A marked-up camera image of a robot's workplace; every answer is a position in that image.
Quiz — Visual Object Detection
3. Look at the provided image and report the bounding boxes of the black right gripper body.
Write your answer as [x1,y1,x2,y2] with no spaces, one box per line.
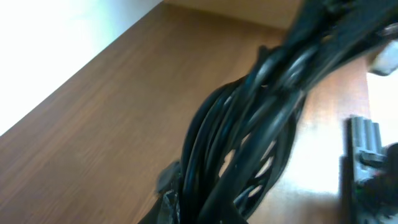
[284,0,397,90]

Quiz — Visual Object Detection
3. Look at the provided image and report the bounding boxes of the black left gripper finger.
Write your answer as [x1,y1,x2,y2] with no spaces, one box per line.
[138,160,184,224]

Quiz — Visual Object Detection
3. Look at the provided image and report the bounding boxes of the black cable bundle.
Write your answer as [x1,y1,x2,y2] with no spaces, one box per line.
[178,45,308,224]

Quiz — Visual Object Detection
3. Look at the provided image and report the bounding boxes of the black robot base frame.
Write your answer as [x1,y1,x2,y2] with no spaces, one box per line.
[344,116,397,224]

